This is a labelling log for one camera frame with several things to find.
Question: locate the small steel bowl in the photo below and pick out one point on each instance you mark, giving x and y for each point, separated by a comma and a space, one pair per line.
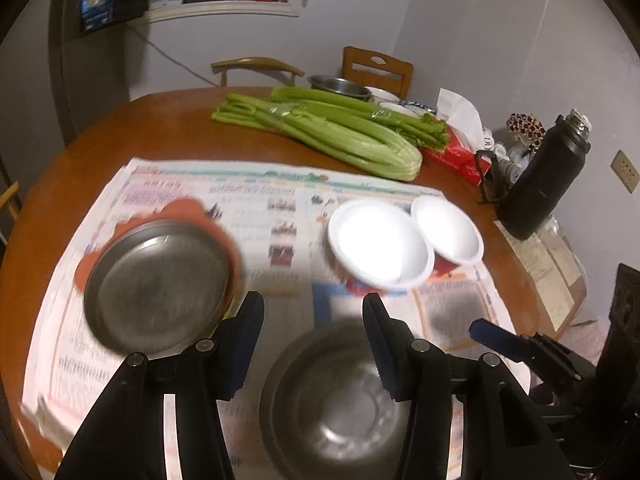
324, 413

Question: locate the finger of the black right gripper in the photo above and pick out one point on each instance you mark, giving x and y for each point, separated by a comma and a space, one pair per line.
552, 362

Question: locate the wooden chair with cutout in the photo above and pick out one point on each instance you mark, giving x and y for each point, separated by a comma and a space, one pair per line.
378, 70

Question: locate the blue box on shelf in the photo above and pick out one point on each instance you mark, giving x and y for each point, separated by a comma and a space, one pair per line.
95, 14

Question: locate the wall power socket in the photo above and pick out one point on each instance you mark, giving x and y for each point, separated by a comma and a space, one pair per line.
625, 170

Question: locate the small white red bowl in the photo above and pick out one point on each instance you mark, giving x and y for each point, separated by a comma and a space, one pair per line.
453, 235

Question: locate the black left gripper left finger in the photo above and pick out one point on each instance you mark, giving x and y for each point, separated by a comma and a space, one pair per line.
122, 437

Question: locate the newspaper sheet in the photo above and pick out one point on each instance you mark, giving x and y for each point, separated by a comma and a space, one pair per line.
276, 217

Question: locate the round steel plate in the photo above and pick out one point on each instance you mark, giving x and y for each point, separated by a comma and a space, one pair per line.
160, 287

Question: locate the celery bunch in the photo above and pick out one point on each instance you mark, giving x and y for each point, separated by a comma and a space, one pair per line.
354, 140
430, 133

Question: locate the celery bunch back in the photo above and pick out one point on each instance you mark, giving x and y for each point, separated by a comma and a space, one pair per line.
430, 133

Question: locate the large white red bowl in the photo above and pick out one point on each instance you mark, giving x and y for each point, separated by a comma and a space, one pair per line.
380, 245

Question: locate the curved wooden armchair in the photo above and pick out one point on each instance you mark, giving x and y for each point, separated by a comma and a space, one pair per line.
260, 64

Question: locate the papers on table edge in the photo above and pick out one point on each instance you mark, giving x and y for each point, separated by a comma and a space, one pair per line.
558, 275

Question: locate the black thermos flask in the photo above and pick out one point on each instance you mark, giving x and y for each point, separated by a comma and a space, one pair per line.
556, 164

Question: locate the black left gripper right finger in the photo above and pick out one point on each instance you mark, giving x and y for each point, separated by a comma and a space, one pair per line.
504, 436

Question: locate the white blue porcelain dish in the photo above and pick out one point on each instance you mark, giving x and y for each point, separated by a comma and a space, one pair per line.
408, 108

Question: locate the celery bunch front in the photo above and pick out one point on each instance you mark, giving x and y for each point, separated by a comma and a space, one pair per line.
354, 140

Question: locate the wooden chair at left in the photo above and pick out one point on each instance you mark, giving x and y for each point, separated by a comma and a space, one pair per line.
10, 201

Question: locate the steel pot on table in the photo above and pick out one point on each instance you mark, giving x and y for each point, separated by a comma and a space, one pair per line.
340, 86

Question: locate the red tissue box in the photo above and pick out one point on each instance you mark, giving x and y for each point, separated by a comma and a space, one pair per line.
467, 136

